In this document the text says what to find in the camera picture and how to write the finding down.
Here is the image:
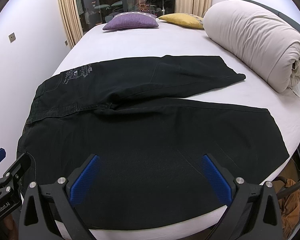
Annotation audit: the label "white bed mattress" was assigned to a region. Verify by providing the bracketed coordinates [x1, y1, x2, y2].
[56, 22, 300, 239]

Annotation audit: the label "rolled beige duvet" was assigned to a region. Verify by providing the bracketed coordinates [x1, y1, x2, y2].
[203, 0, 300, 96]

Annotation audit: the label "left beige curtain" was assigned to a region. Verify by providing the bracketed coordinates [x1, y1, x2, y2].
[58, 0, 83, 49]

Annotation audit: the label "black denim pants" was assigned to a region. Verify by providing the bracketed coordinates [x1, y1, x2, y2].
[17, 55, 288, 230]

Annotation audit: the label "brown garment on floor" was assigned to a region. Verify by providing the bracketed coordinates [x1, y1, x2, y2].
[273, 176, 300, 239]

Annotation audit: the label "beige wall switch plate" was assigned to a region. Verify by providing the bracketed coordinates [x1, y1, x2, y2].
[8, 33, 15, 43]

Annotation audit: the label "purple cushion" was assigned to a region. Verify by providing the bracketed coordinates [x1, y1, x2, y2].
[103, 12, 159, 30]

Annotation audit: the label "yellow cushion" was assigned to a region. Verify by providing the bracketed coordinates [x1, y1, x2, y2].
[159, 13, 204, 29]

